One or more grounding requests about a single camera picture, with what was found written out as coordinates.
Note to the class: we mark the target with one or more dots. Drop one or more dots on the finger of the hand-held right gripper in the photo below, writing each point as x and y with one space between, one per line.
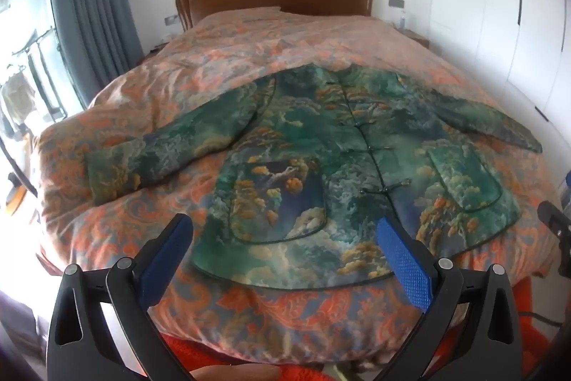
555 218

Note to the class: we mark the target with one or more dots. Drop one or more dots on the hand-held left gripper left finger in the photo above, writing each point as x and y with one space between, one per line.
163 262

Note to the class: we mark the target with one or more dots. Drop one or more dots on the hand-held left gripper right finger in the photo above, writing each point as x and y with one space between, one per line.
408 265

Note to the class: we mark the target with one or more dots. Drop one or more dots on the green printed jacket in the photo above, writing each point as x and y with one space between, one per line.
312 140

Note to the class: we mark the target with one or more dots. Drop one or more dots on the clothes drying rack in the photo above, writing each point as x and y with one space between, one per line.
38 50

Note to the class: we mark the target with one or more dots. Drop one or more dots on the orange paisley blanket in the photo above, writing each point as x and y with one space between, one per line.
178 64

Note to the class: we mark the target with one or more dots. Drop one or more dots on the white wardrobe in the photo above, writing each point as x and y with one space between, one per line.
490 28

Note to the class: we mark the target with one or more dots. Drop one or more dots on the wooden nightstand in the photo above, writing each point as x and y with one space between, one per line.
419 38

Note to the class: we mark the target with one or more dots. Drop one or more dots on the clear plastic bottle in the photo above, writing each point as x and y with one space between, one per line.
403 19

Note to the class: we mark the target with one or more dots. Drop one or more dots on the grey-blue curtain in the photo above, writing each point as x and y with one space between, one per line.
89 6

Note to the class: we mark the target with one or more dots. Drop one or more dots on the grey wall switch panel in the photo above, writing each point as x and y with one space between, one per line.
395 1
171 20

